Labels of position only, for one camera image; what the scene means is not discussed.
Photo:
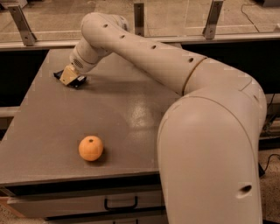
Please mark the right metal railing bracket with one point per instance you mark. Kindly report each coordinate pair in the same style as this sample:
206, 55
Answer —
212, 19

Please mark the upper grey drawer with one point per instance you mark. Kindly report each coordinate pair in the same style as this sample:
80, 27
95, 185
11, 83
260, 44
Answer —
47, 205

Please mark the orange fruit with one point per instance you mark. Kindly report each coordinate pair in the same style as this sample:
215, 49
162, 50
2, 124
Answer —
90, 148

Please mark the metal railing bracket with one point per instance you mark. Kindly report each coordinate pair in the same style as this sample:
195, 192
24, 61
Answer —
139, 19
26, 34
212, 19

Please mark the left metal railing bracket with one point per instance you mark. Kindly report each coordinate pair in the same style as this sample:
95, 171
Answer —
26, 34

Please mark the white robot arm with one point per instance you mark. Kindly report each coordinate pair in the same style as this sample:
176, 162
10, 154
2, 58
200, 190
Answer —
207, 141

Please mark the black drawer handle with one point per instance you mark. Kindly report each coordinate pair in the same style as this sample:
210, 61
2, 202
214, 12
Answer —
120, 204

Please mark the blue rxbar blueberry wrapper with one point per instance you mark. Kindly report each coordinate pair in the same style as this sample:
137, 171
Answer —
75, 83

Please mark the middle metal railing bracket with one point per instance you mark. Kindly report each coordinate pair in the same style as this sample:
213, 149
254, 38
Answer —
139, 19

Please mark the lower grey drawer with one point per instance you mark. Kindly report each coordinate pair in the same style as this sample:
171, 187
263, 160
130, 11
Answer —
132, 218

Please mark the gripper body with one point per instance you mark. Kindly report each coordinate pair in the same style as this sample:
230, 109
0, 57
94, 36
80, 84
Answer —
80, 61

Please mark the horizontal metal rail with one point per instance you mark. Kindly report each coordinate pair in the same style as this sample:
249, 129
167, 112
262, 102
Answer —
185, 40

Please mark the grey drawer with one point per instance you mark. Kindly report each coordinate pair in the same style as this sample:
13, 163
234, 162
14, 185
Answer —
132, 218
47, 205

